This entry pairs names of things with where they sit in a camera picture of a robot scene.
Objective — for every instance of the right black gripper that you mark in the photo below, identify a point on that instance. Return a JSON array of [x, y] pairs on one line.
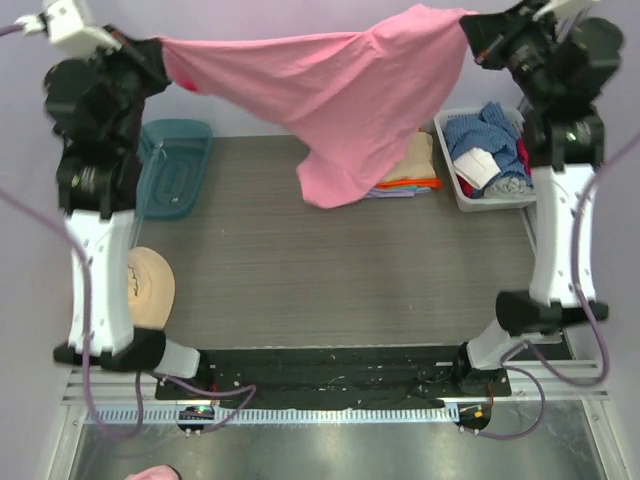
[[488, 38]]

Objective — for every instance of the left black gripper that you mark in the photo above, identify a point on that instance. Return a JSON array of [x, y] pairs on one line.
[[145, 57]]

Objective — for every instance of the beige t shirt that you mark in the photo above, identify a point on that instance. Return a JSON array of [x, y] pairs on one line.
[[417, 163]]

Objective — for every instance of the orange t shirt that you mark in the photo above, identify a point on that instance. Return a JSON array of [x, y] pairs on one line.
[[431, 183]]

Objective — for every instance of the teal t shirt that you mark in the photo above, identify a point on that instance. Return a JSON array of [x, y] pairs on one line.
[[394, 192]]

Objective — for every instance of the pink t shirt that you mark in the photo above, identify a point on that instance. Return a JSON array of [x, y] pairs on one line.
[[354, 98]]

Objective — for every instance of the lavender t shirt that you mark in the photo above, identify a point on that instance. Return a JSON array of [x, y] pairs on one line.
[[419, 192]]

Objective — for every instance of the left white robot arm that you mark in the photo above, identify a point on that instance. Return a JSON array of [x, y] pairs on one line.
[[105, 335]]

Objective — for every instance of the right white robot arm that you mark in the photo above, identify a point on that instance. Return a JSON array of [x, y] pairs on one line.
[[561, 292]]

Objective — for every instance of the magenta cloth in basket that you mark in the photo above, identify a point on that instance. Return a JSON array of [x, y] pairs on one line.
[[523, 156]]

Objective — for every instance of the blue checked shirt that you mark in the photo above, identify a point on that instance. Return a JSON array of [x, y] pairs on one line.
[[490, 130]]

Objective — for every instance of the teal plastic bin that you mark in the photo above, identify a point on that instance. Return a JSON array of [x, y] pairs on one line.
[[175, 154]]

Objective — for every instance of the grey cloth in basket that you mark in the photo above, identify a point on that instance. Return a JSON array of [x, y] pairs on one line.
[[510, 188]]

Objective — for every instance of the white cloth in basket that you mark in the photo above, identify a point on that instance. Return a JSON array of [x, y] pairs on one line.
[[477, 166]]

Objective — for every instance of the red cloth in basket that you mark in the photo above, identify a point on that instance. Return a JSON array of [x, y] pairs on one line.
[[466, 188]]

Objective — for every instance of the white plastic basket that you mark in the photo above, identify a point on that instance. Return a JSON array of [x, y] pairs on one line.
[[478, 203]]

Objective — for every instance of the beige crumpled cloth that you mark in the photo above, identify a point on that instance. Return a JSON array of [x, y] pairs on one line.
[[151, 288]]

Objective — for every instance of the pink cloth at bottom edge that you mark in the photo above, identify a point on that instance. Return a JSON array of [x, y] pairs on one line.
[[161, 472]]

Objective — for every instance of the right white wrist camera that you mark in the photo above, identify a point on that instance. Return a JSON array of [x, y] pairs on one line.
[[562, 9]]

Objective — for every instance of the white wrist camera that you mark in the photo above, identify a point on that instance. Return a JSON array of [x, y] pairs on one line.
[[70, 27], [562, 9]]

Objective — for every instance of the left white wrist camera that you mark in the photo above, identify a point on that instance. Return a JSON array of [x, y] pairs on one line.
[[70, 27]]

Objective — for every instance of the aluminium rail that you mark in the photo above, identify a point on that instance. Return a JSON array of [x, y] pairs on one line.
[[113, 388]]

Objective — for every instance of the white slotted cable duct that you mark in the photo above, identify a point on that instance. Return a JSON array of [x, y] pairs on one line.
[[202, 415]]

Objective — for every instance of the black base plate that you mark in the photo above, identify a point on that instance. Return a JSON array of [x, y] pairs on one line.
[[372, 377]]

